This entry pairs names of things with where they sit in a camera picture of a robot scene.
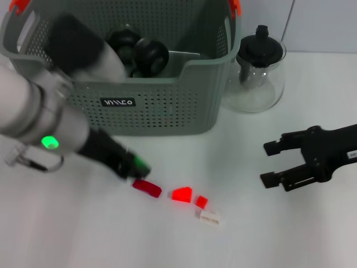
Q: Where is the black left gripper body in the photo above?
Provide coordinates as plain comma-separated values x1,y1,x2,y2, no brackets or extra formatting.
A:
78,130,152,180

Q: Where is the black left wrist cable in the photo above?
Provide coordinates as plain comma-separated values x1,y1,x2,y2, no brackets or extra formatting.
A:
27,155,65,173

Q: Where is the left gripper silver cable plug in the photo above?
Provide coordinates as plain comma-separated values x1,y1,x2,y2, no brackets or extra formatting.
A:
4,142,32,168

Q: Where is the glass teapot with black lid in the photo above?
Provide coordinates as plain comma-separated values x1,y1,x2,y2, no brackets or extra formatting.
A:
220,24,287,113

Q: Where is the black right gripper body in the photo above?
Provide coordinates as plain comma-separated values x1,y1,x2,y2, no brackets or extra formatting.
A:
301,124,357,183

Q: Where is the glass teacup with black sleeve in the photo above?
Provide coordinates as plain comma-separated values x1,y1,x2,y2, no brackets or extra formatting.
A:
107,23,142,66
128,37,170,79

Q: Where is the long white brick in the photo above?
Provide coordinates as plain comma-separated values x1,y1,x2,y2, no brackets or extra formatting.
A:
198,210,224,227

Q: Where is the bright red slope brick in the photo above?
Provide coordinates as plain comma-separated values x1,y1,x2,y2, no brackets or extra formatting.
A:
168,186,193,204

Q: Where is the small red brick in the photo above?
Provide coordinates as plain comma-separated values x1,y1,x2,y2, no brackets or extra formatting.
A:
195,195,209,209

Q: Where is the grey-green perforated storage bin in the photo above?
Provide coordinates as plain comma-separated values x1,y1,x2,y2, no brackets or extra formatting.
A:
0,0,241,137

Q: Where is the dark red curved brick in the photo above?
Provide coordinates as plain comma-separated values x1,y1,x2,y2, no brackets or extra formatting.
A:
132,178,162,199

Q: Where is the green two-stud brick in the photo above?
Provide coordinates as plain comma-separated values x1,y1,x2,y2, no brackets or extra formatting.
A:
133,156,149,171

